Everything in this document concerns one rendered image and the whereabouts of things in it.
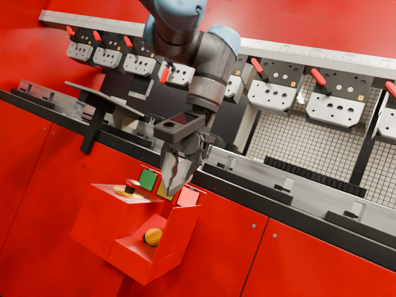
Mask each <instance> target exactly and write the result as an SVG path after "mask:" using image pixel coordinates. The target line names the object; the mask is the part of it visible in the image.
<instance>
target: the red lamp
mask: <svg viewBox="0 0 396 297"><path fill-rule="evenodd" d="M198 196H199V193H197V192H195V191H192V190H190V189H188V188H186V187H183V189H182V191H181V194H180V197H179V199H178V202H177V204H179V205H181V206H193V205H195V204H196V201H197V198H198Z"/></svg>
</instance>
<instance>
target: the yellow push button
mask: <svg viewBox="0 0 396 297"><path fill-rule="evenodd" d="M162 233H163V232H162V231H161V230H160V229H156V228H154V229H150V230H148V231H147V232H146V234H145V240H146V242H147V243H148V244H149V245H158V243H159V241H160V238H161V235H162Z"/></svg>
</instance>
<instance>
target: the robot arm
mask: <svg viewBox="0 0 396 297"><path fill-rule="evenodd" d="M139 1H140V2H141V3H142V4H143V6H144V7H145V8H146V10H148V11H149V13H150V15H149V16H148V18H147V21H146V24H145V27H144V31H143V36H142V41H141V43H142V46H143V48H144V49H145V50H148V51H150V52H153V53H154V54H155V55H157V56H162V57H164V58H167V59H170V60H172V61H175V62H178V63H180V64H183V65H185V66H188V67H191V68H194V69H195V71H194V74H193V78H192V81H191V83H190V84H189V90H188V93H187V94H188V96H189V97H187V98H186V102H185V103H186V104H188V105H190V106H192V109H191V110H186V111H184V112H182V113H180V114H178V115H176V116H174V117H171V118H169V119H167V120H165V121H162V122H160V123H158V124H156V125H155V126H154V127H153V136H154V137H155V138H158V139H160V140H163V141H164V144H163V146H162V148H161V152H160V169H161V178H162V182H163V188H164V192H165V195H166V196H168V197H172V196H173V195H175V194H176V193H177V192H178V191H179V190H180V189H181V188H182V187H183V186H184V185H185V184H187V183H188V182H190V181H191V179H192V177H193V173H194V172H195V171H196V170H197V169H198V168H199V166H200V164H201V162H202V158H204V159H208V158H209V155H210V152H211V150H212V147H213V143H214V141H215V137H212V136H210V135H209V134H210V131H211V128H212V125H213V122H214V119H215V116H216V113H217V111H218V106H220V105H221V103H222V100H223V97H224V95H225V92H226V87H227V84H228V82H229V78H230V76H231V73H232V70H233V67H234V64H235V62H236V60H237V55H238V53H239V49H240V44H241V38H240V35H239V34H238V33H237V32H236V31H235V30H234V29H231V28H229V27H227V26H221V25H212V26H211V27H210V28H209V30H208V31H207V32H203V31H201V30H199V29H198V27H199V25H200V23H201V22H202V20H203V17H204V14H205V10H206V4H207V0H139ZM210 143H212V144H211V146H210ZM209 146H210V150H209V153H208V154H207V152H208V149H209ZM178 152H181V153H184V156H185V158H187V159H186V160H182V161H179V160H178V158H179V154H178ZM172 179H173V183H172V184H171V181H172Z"/></svg>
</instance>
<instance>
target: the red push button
mask: <svg viewBox="0 0 396 297"><path fill-rule="evenodd" d="M124 184H125V185H126V188H125V190H124V191H125V192H126V193H128V194H134V191H135V189H139V188H140V186H141V184H140V183H139V182H137V181H135V180H132V179H125V180H124Z"/></svg>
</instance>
